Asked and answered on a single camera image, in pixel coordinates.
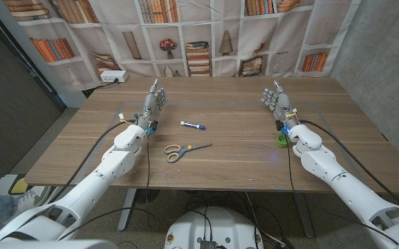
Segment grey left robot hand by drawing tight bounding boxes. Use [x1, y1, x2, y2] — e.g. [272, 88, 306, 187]
[136, 78, 169, 131]

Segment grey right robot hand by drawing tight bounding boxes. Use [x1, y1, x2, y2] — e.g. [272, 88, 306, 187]
[261, 80, 299, 131]

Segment white robot body edge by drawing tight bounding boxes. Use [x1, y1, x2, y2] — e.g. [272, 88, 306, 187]
[0, 239, 119, 249]

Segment small green cup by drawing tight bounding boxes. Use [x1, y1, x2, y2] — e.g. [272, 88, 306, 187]
[276, 134, 290, 149]

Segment white power strip box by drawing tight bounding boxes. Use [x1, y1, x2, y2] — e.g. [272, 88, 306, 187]
[100, 70, 129, 84]

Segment printed bookshelf backdrop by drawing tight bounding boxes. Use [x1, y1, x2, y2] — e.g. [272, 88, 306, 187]
[1, 0, 362, 91]

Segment black round base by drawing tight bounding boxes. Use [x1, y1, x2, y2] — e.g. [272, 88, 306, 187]
[135, 189, 160, 205]

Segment grey table leg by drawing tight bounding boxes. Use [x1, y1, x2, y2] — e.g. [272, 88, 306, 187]
[293, 192, 316, 239]
[118, 188, 138, 232]

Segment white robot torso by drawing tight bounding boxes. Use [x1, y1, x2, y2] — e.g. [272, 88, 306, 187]
[163, 206, 265, 249]

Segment white grey sneaker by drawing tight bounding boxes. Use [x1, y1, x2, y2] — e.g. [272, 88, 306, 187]
[12, 186, 53, 215]

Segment yellow black pad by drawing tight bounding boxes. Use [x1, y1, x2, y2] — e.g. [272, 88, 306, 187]
[8, 174, 30, 195]

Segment scissors yellow grey handles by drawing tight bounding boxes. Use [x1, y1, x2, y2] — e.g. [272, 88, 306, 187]
[163, 142, 213, 164]

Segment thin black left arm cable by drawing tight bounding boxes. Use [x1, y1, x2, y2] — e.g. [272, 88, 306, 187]
[57, 133, 160, 241]

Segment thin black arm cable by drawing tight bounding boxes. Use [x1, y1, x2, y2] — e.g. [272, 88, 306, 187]
[284, 134, 399, 246]
[57, 133, 160, 241]

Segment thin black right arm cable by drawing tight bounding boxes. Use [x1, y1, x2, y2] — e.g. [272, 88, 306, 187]
[284, 134, 399, 246]

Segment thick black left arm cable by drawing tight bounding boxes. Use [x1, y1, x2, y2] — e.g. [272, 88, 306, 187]
[48, 119, 137, 204]

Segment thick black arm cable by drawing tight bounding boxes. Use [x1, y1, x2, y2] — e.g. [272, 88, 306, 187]
[299, 119, 399, 208]
[48, 119, 137, 204]

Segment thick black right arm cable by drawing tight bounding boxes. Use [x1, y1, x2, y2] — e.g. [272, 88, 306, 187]
[299, 119, 399, 208]

